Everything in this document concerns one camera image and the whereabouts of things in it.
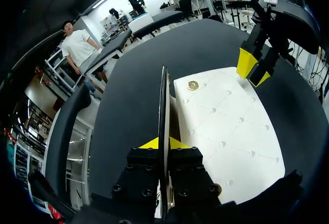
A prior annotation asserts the white handbag with strap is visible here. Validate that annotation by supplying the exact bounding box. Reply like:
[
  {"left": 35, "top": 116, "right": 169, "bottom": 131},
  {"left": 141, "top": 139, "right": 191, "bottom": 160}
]
[{"left": 154, "top": 64, "right": 286, "bottom": 222}]

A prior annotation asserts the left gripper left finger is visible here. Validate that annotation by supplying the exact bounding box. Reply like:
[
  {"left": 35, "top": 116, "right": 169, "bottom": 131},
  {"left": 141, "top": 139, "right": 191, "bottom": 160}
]
[{"left": 112, "top": 136, "right": 161, "bottom": 204}]

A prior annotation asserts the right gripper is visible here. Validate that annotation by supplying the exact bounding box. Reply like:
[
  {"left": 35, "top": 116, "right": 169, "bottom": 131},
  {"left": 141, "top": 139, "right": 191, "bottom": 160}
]
[{"left": 235, "top": 0, "right": 322, "bottom": 88}]

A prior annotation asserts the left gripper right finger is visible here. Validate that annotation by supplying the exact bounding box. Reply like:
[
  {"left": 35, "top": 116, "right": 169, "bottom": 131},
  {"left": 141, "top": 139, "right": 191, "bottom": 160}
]
[{"left": 168, "top": 136, "right": 223, "bottom": 206}]

